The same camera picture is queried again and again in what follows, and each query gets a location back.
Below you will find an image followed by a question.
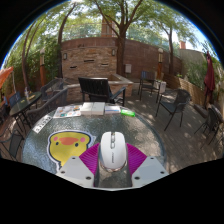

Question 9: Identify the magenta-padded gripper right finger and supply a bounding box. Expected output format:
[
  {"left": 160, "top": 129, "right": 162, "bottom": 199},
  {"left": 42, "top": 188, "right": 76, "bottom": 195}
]
[{"left": 125, "top": 143, "right": 170, "bottom": 188}]

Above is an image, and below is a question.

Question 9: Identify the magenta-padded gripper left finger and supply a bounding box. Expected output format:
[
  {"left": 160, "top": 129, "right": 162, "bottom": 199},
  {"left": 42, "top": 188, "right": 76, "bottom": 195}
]
[{"left": 55, "top": 142, "right": 102, "bottom": 188}]

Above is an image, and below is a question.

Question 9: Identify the white computer mouse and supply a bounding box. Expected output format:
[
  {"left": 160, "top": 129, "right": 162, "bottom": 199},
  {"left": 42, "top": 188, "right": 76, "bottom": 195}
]
[{"left": 99, "top": 131, "right": 128, "bottom": 173}]

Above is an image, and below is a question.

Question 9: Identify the yellow duck-shaped mouse pad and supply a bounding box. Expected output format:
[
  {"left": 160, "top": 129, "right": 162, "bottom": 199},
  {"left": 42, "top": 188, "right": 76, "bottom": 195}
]
[{"left": 46, "top": 129, "right": 96, "bottom": 171}]

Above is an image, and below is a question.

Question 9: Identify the white label plate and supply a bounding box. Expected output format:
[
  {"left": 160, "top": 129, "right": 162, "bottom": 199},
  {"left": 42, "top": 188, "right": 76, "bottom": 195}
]
[{"left": 32, "top": 114, "right": 54, "bottom": 134}]

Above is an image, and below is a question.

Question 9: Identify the green small pack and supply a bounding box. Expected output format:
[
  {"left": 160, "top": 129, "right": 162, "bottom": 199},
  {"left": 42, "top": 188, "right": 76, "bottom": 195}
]
[{"left": 120, "top": 109, "right": 136, "bottom": 118}]

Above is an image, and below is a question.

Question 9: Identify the white flat box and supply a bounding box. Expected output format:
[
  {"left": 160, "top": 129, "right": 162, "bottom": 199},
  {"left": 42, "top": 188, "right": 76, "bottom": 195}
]
[
  {"left": 91, "top": 101, "right": 107, "bottom": 116},
  {"left": 79, "top": 101, "right": 95, "bottom": 116}
]

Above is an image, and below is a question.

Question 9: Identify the dark mesh patio chair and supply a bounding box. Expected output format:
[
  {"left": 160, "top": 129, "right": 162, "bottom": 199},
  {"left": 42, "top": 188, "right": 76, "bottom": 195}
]
[
  {"left": 0, "top": 128, "right": 26, "bottom": 161},
  {"left": 194, "top": 104, "right": 224, "bottom": 148},
  {"left": 155, "top": 88, "right": 192, "bottom": 132}
]

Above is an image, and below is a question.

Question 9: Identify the dark wicker chair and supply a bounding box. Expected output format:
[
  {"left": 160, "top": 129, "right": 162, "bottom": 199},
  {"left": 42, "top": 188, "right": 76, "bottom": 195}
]
[
  {"left": 25, "top": 87, "right": 69, "bottom": 128},
  {"left": 39, "top": 78, "right": 64, "bottom": 100}
]

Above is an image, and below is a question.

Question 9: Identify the small white and blue pack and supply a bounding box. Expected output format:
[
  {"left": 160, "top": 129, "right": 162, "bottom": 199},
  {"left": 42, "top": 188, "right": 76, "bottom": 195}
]
[{"left": 104, "top": 105, "right": 122, "bottom": 115}]

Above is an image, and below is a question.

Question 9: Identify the white side box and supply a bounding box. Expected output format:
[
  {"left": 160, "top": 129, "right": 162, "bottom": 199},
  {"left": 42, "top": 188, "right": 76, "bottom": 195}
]
[{"left": 153, "top": 79, "right": 167, "bottom": 94}]

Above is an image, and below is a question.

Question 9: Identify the dark round patio table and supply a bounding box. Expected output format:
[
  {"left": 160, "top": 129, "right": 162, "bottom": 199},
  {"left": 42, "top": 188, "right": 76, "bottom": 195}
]
[{"left": 9, "top": 91, "right": 43, "bottom": 126}]

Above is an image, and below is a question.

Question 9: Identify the black slatted chair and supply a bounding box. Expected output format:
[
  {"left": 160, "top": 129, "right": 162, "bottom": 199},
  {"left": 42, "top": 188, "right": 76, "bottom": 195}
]
[{"left": 77, "top": 76, "right": 128, "bottom": 107}]

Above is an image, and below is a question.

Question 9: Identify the dark metal patio chair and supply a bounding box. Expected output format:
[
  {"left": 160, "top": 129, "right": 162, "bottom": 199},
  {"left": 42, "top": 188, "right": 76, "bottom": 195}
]
[{"left": 138, "top": 70, "right": 158, "bottom": 101}]

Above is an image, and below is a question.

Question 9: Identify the blue patio chair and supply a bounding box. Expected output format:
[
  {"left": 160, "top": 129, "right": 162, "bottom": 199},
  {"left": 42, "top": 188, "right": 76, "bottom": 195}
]
[{"left": 8, "top": 91, "right": 23, "bottom": 108}]

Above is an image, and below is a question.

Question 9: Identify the orange patio umbrella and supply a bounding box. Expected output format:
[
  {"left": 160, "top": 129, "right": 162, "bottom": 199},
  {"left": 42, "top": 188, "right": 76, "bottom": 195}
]
[{"left": 0, "top": 65, "right": 15, "bottom": 89}]

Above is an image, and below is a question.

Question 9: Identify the brown lamp post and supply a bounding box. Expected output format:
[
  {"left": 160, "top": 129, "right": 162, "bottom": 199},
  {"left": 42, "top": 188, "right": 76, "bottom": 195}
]
[
  {"left": 157, "top": 48, "right": 164, "bottom": 80},
  {"left": 39, "top": 47, "right": 46, "bottom": 86}
]

